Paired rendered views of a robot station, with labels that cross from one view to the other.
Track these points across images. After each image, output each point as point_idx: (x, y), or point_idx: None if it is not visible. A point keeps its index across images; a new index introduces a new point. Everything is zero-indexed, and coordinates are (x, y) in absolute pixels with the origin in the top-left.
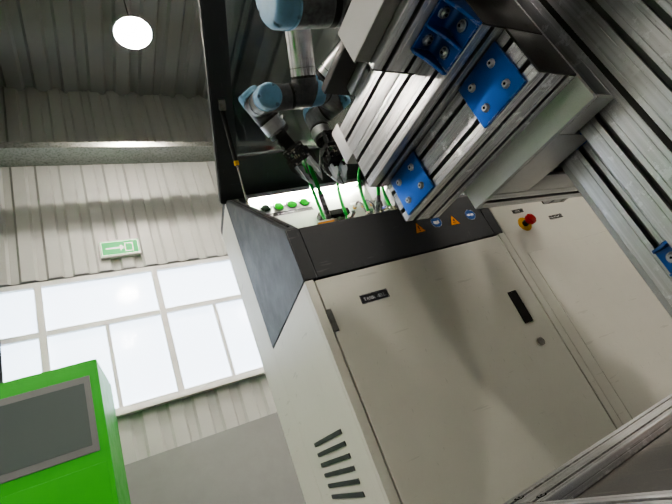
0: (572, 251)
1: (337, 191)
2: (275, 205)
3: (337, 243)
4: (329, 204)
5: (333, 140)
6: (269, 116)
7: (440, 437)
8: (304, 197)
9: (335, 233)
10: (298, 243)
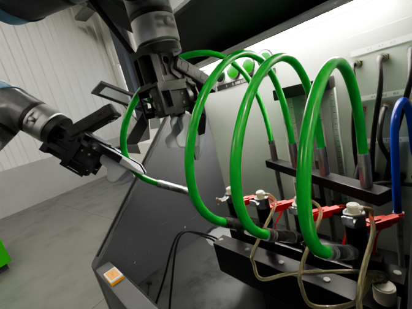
0: None
1: (272, 83)
2: (227, 72)
3: (116, 308)
4: (306, 59)
5: (156, 70)
6: (21, 130)
7: None
8: (264, 52)
9: (113, 299)
10: (99, 282)
